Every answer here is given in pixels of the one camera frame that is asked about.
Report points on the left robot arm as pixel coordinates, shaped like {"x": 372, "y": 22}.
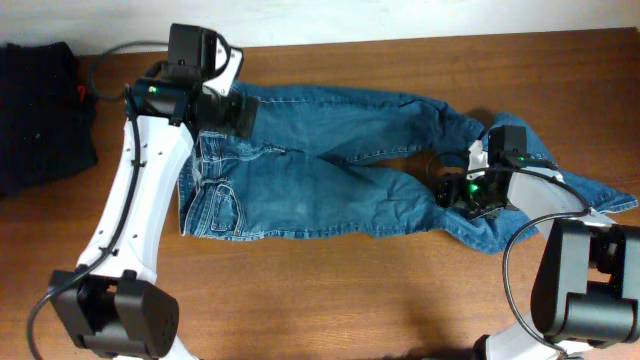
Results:
{"x": 110, "y": 303}

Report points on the black folded garment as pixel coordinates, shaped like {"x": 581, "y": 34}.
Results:
{"x": 46, "y": 117}

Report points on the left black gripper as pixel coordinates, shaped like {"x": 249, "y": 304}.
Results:
{"x": 242, "y": 116}

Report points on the blue denim jeans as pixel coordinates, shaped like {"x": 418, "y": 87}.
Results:
{"x": 315, "y": 166}

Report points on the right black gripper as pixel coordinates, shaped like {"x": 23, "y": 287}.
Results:
{"x": 455, "y": 194}

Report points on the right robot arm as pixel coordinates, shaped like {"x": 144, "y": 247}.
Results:
{"x": 586, "y": 292}

